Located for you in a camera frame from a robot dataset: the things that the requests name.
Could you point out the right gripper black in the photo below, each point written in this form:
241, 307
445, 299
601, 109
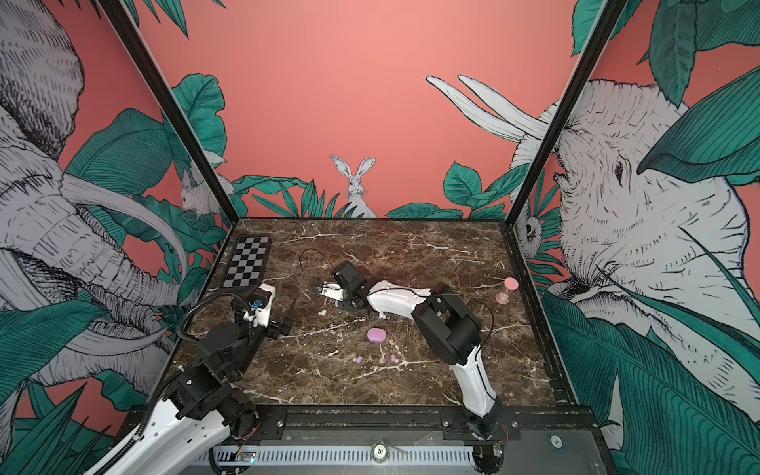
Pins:
347, 307

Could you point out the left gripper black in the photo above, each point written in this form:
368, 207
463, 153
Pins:
275, 330

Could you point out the white earbud charging case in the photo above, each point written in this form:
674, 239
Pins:
330, 290

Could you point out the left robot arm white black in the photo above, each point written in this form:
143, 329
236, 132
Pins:
201, 406

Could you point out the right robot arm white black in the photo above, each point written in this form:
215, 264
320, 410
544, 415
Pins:
450, 328

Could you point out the pink earbud charging case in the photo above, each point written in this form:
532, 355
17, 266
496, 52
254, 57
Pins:
376, 335

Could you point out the black white checkerboard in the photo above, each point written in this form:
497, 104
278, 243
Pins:
247, 264

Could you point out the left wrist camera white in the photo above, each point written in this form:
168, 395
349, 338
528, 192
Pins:
260, 301

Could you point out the white perforated cable duct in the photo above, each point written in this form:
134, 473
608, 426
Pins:
354, 455

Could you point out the black right frame post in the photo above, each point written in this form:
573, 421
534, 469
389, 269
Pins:
601, 32

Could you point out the black frame post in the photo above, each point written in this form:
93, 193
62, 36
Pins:
601, 32
123, 24

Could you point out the black left frame post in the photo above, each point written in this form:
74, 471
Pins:
123, 24

